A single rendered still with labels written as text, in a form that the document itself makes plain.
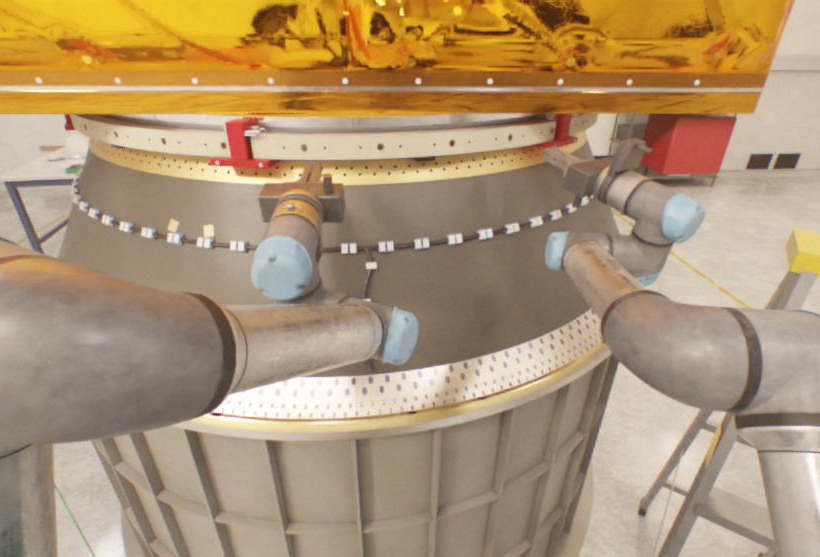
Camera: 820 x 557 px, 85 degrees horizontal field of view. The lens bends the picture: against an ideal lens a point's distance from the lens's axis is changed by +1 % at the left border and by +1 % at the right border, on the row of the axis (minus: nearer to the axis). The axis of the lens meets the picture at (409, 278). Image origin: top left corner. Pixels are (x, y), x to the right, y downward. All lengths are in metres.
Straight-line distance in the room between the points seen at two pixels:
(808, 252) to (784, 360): 0.64
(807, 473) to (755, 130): 8.29
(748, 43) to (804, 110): 7.95
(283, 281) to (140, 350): 0.31
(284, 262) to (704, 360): 0.48
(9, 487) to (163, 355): 0.19
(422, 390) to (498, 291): 0.29
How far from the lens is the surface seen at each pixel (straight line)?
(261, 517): 1.38
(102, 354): 0.32
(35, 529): 0.51
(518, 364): 1.12
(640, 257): 0.93
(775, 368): 0.58
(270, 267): 0.59
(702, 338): 0.56
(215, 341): 0.34
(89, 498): 2.75
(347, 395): 1.01
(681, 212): 0.88
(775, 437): 0.60
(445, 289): 1.03
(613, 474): 2.62
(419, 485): 1.25
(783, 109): 8.97
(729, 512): 1.41
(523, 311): 1.14
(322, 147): 0.97
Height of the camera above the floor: 1.89
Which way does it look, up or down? 28 degrees down
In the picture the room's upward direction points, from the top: 1 degrees clockwise
